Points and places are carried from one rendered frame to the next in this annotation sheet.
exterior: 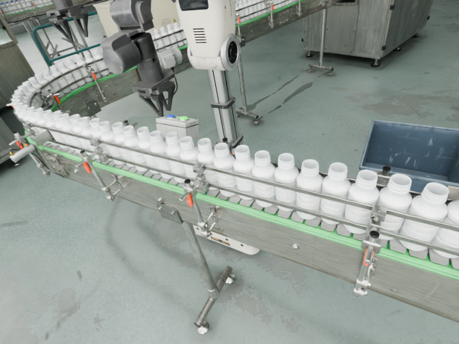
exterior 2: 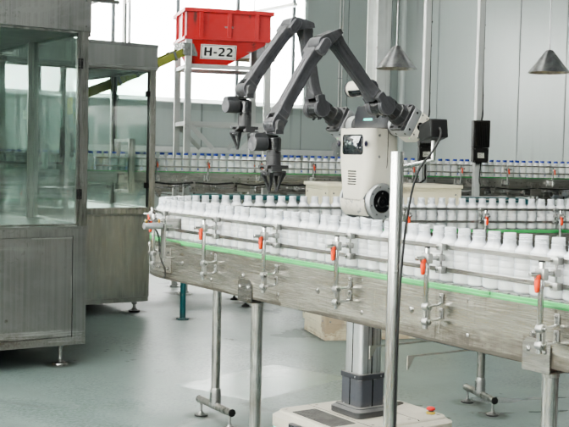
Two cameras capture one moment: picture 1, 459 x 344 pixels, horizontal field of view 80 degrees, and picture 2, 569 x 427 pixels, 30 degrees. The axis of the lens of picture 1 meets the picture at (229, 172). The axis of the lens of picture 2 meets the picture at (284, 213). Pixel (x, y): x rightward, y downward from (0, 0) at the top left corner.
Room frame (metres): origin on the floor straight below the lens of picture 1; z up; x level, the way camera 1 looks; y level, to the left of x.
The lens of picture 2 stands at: (-3.06, -1.31, 1.36)
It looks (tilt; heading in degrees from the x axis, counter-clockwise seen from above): 3 degrees down; 20
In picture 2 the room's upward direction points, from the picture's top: 1 degrees clockwise
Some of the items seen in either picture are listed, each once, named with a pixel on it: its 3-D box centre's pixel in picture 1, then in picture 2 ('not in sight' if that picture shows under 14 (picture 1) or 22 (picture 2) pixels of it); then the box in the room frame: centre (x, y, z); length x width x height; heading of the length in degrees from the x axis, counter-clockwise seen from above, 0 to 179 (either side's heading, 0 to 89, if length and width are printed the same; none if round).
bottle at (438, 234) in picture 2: not in sight; (438, 252); (0.16, -0.62, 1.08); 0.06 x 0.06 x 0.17
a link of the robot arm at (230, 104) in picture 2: not in sight; (237, 98); (1.06, 0.45, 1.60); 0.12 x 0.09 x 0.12; 146
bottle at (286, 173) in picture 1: (286, 182); (325, 238); (0.50, -0.14, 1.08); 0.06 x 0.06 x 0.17
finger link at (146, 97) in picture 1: (158, 98); (272, 179); (0.71, 0.15, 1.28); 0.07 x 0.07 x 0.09; 54
